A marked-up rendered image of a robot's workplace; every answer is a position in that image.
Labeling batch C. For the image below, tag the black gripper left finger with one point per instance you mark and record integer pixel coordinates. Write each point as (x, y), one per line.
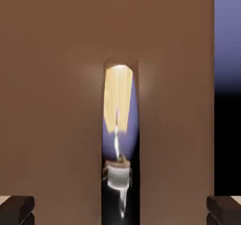
(17, 208)

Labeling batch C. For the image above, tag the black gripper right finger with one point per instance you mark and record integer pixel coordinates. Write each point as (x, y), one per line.
(222, 210)

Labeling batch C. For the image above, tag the brown cabinet door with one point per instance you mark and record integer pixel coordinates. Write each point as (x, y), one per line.
(56, 97)

